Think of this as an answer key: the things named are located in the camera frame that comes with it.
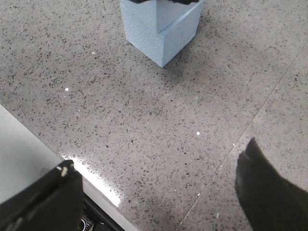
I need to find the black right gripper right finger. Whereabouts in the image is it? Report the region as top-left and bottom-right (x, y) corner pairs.
(234, 138), (308, 231)

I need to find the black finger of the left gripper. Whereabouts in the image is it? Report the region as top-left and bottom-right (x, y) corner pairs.
(130, 0), (199, 5)

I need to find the light blue foam cube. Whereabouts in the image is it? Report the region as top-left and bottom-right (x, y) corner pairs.
(120, 0), (200, 33)
(121, 0), (204, 67)

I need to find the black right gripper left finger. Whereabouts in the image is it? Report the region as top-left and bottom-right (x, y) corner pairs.
(0, 160), (83, 231)

